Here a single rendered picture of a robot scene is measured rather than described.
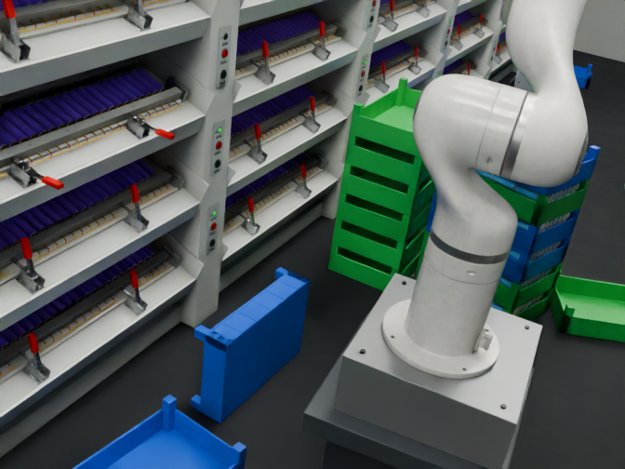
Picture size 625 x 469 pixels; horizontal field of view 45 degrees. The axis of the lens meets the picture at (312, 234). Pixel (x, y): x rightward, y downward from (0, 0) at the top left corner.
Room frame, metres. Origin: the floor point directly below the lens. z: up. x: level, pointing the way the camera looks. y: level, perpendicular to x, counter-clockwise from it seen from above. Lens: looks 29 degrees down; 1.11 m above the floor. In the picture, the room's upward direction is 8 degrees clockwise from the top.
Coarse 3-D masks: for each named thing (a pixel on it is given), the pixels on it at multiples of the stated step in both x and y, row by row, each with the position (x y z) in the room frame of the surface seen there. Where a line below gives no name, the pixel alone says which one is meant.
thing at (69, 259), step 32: (160, 160) 1.48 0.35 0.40; (96, 192) 1.31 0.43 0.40; (128, 192) 1.34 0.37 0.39; (160, 192) 1.41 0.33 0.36; (192, 192) 1.45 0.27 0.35; (0, 224) 1.12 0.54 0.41; (32, 224) 1.16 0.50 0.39; (64, 224) 1.18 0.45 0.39; (96, 224) 1.24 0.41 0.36; (128, 224) 1.28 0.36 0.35; (160, 224) 1.32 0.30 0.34; (0, 256) 1.05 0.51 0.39; (32, 256) 1.05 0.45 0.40; (64, 256) 1.14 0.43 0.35; (96, 256) 1.17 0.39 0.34; (0, 288) 1.01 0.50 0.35; (32, 288) 1.03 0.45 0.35; (64, 288) 1.09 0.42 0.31; (0, 320) 0.96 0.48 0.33
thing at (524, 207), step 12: (588, 180) 1.71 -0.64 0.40; (504, 192) 1.65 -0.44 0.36; (576, 192) 1.68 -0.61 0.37; (516, 204) 1.62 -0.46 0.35; (528, 204) 1.60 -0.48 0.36; (540, 204) 1.58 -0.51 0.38; (552, 204) 1.61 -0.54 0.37; (564, 204) 1.65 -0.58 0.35; (576, 204) 1.69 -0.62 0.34; (528, 216) 1.59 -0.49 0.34; (540, 216) 1.58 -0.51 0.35; (552, 216) 1.62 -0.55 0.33
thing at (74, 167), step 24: (168, 72) 1.48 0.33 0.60; (48, 96) 1.27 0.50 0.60; (192, 96) 1.45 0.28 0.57; (168, 120) 1.36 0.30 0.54; (192, 120) 1.40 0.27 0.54; (96, 144) 1.20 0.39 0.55; (120, 144) 1.23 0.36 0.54; (144, 144) 1.27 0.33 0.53; (168, 144) 1.36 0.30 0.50; (48, 168) 1.09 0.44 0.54; (72, 168) 1.12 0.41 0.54; (96, 168) 1.16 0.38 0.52; (0, 192) 1.00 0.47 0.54; (24, 192) 1.02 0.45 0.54; (48, 192) 1.07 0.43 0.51; (0, 216) 0.99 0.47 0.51
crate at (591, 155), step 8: (592, 152) 1.71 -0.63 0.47; (584, 160) 1.74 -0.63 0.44; (592, 160) 1.70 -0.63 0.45; (584, 168) 1.68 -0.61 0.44; (592, 168) 1.71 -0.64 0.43; (576, 176) 1.66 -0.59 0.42; (584, 176) 1.69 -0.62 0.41; (568, 184) 1.64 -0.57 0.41; (544, 192) 1.58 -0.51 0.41; (552, 192) 1.59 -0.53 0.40
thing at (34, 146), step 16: (160, 96) 1.39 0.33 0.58; (176, 96) 1.42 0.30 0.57; (112, 112) 1.27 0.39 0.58; (128, 112) 1.29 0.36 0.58; (144, 112) 1.34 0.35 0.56; (64, 128) 1.17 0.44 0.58; (80, 128) 1.19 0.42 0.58; (96, 128) 1.22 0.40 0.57; (112, 128) 1.25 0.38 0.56; (32, 144) 1.10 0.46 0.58; (48, 144) 1.12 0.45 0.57; (80, 144) 1.17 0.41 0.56; (0, 160) 1.03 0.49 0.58; (0, 176) 1.02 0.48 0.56
